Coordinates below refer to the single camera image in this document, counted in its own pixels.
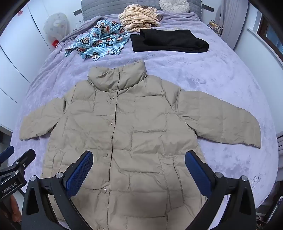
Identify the bedside clutter of small boxes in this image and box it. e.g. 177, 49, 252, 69
209, 20, 223, 35

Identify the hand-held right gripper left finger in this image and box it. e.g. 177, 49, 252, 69
21, 150, 94, 230

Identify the person's left hand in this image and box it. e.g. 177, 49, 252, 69
10, 196, 22, 222

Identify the round white cushion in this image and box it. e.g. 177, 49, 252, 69
159, 0, 190, 13

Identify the purple fleece blanket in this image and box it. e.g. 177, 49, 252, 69
12, 11, 279, 230

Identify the beige striped garment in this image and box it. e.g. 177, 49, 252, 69
118, 5, 163, 32

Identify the blue monkey print pajamas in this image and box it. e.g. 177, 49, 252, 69
65, 19, 131, 61

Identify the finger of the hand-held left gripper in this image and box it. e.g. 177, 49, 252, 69
0, 146, 15, 165
0, 149, 36, 177

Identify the grey curtain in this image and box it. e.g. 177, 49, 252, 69
215, 4, 244, 49

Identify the beige puffer jacket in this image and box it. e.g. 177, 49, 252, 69
19, 60, 262, 230

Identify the brown framed window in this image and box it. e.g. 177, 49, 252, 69
248, 13, 283, 56

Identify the white desk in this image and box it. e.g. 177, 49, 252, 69
0, 123, 14, 136

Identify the white covered standing fan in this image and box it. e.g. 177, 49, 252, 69
44, 13, 71, 45

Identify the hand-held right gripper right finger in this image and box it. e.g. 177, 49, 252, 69
185, 151, 257, 230

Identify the white wardrobe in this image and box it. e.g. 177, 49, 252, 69
0, 4, 76, 133

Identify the black garment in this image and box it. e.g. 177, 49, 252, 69
130, 29, 209, 53

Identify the grey padded headboard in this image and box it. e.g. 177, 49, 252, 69
81, 0, 203, 21

